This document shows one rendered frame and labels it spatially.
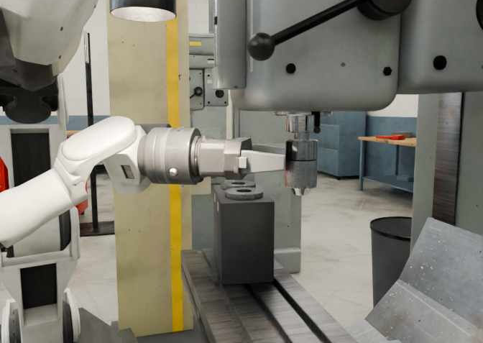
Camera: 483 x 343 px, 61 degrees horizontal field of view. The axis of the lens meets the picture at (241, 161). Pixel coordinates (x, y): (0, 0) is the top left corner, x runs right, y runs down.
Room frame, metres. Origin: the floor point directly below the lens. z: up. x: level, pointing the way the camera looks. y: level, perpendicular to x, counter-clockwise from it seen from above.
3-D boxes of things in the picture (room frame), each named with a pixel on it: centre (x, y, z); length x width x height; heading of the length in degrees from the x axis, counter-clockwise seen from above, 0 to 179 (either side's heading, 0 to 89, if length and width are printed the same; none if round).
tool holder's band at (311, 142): (0.61, -0.09, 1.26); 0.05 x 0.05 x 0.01
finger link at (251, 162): (0.56, -0.03, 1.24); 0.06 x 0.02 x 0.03; 81
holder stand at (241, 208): (0.99, 0.00, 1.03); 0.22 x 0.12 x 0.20; 8
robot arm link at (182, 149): (0.63, 0.05, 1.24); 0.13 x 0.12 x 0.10; 171
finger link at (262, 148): (0.67, -0.05, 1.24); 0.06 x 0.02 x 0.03; 81
